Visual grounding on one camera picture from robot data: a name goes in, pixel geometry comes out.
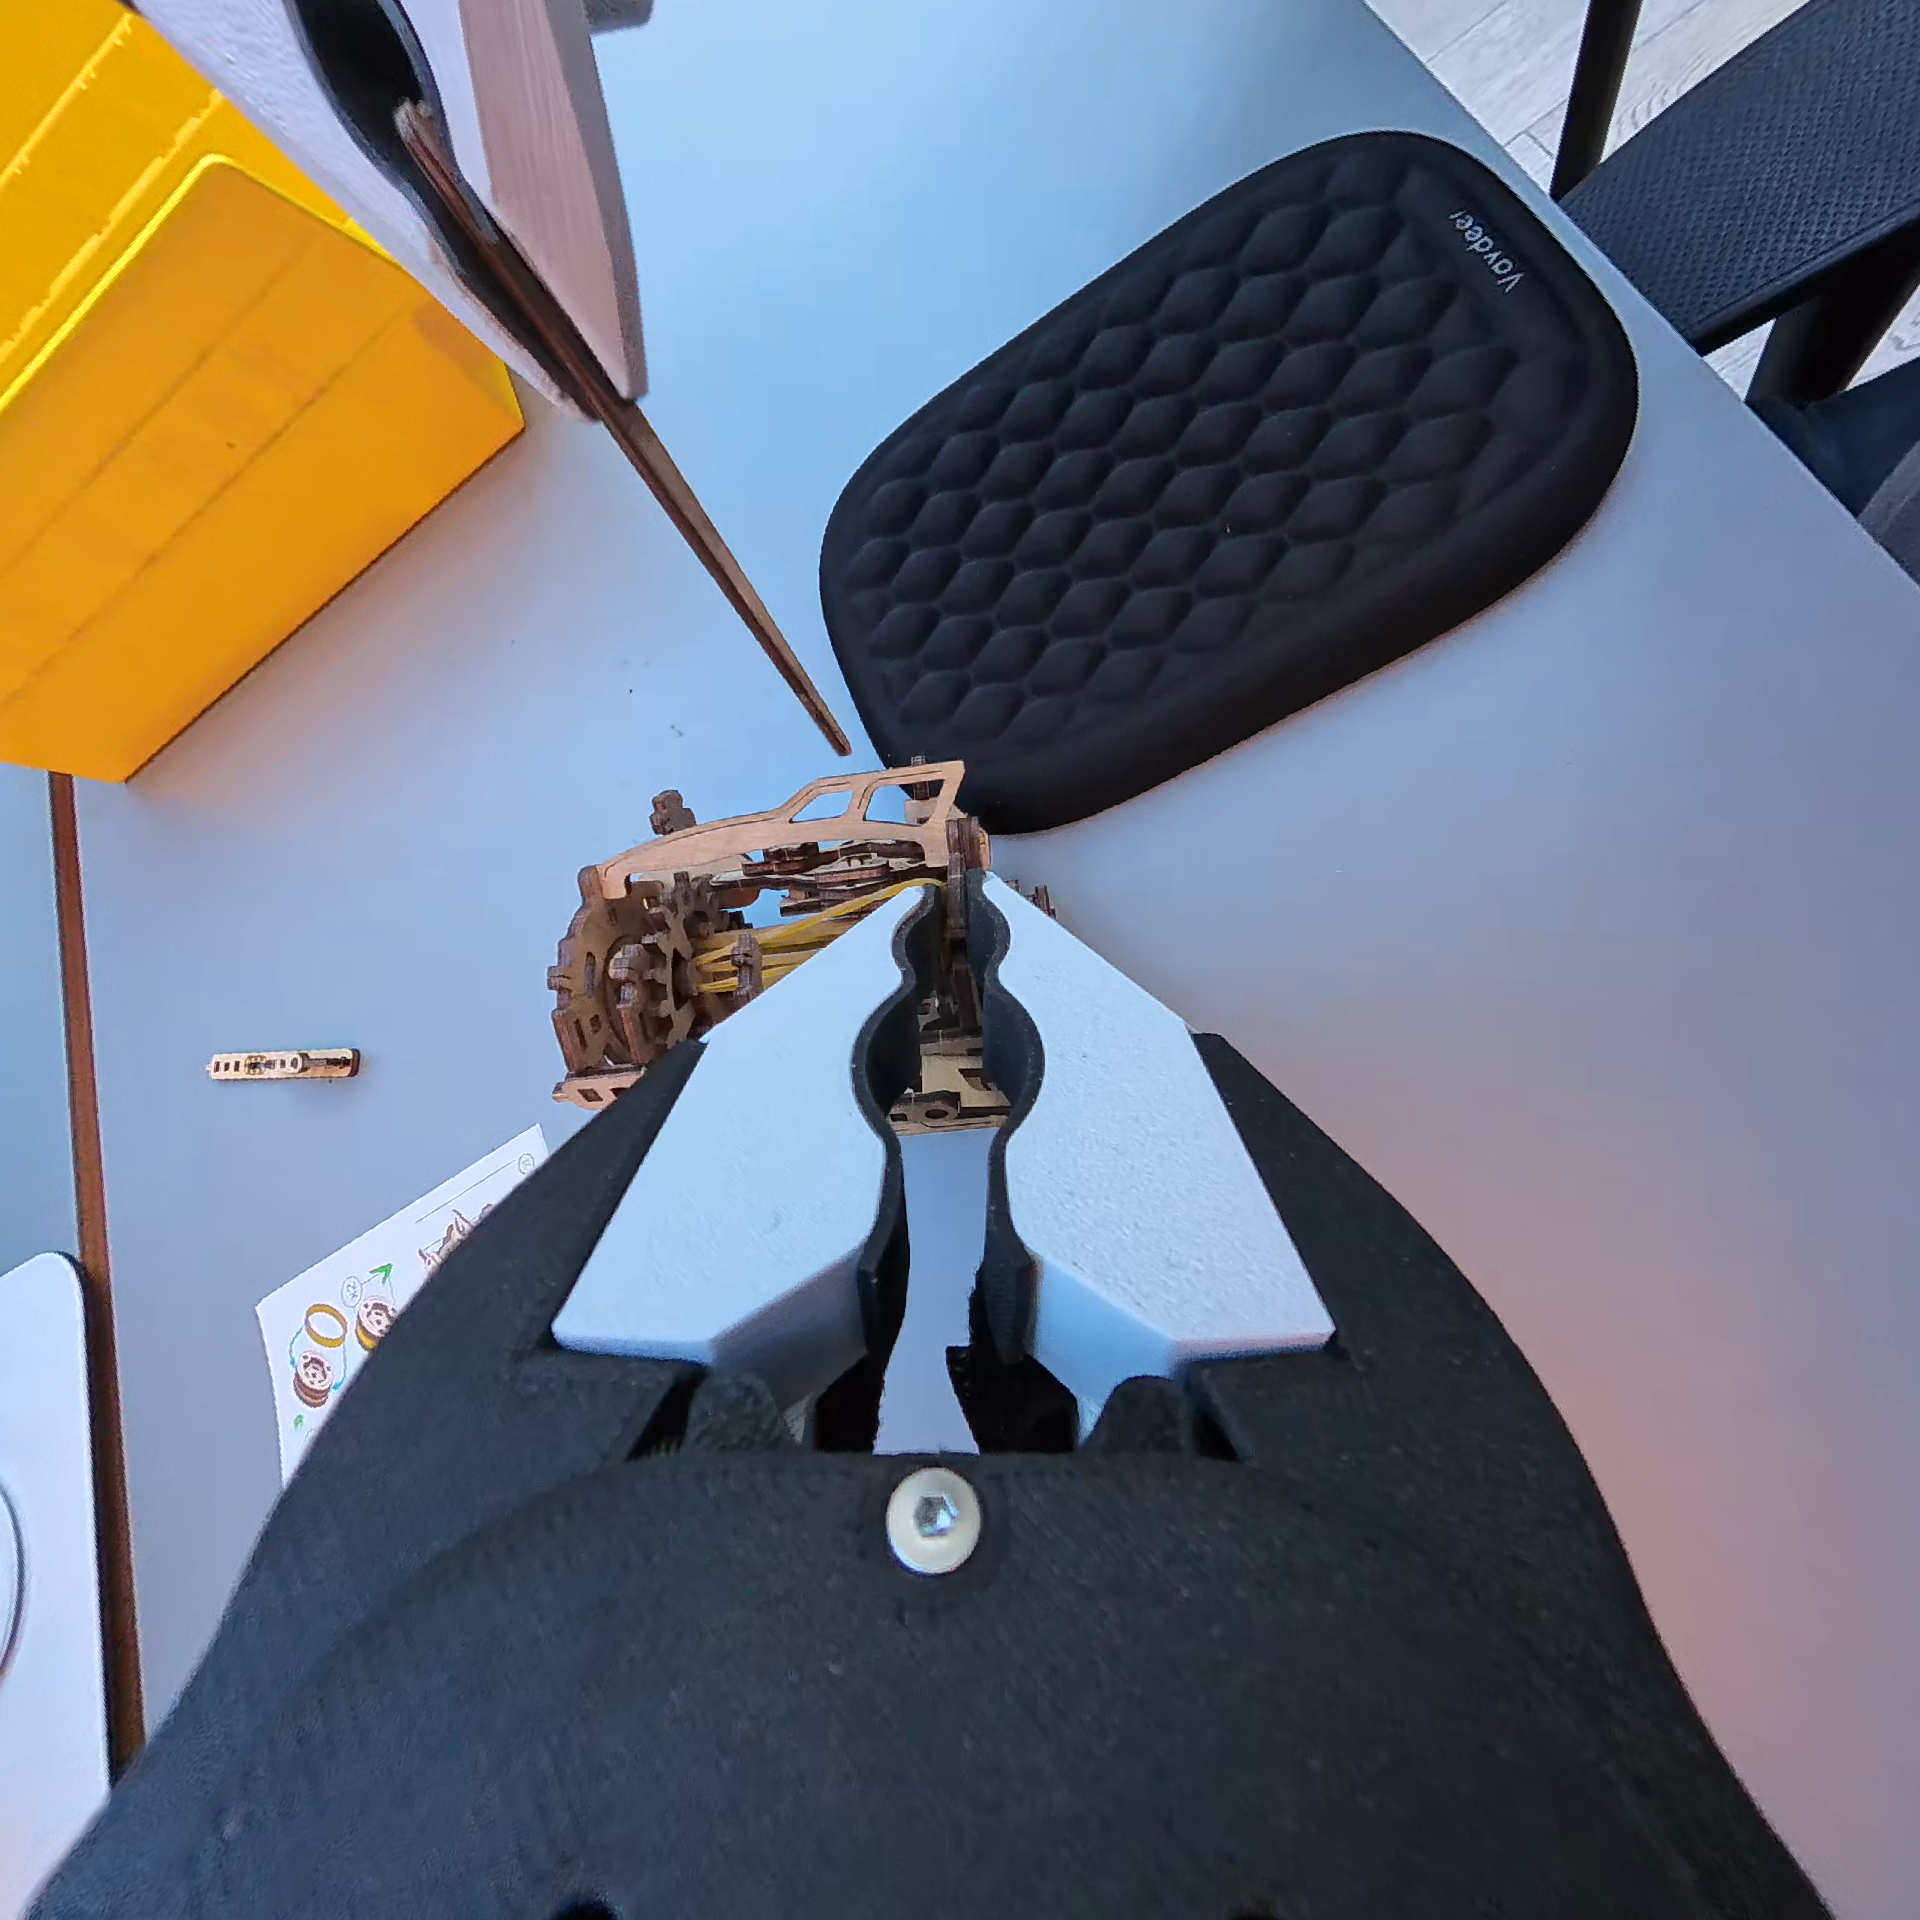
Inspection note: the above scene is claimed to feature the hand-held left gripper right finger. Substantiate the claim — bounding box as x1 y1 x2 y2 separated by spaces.
959 872 1340 1412

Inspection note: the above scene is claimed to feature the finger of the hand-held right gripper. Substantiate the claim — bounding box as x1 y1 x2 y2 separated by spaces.
133 0 606 425
448 0 653 406

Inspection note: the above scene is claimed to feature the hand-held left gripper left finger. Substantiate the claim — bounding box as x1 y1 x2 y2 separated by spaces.
548 886 928 1412

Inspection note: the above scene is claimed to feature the wooden mechanical car model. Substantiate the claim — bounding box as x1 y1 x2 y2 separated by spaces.
546 756 1060 1137

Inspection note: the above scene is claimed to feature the thin wooden model panel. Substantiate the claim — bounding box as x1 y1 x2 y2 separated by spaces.
393 103 855 760

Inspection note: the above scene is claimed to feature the illustrated instruction booklet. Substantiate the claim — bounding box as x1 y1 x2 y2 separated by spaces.
255 1124 550 1490

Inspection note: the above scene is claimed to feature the yellow plastic storage bin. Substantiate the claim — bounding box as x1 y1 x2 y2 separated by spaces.
0 0 528 787

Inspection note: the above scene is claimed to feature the black honeycomb cushion pad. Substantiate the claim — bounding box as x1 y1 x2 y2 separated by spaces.
815 130 1641 836

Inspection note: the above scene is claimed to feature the white device at edge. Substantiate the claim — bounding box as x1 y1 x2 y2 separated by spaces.
0 1254 116 1835

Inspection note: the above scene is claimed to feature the person's grey clothing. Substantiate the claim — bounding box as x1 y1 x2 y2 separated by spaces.
1855 442 1920 588

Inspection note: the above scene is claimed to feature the black office chair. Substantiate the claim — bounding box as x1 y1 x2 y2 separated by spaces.
1549 0 1920 512

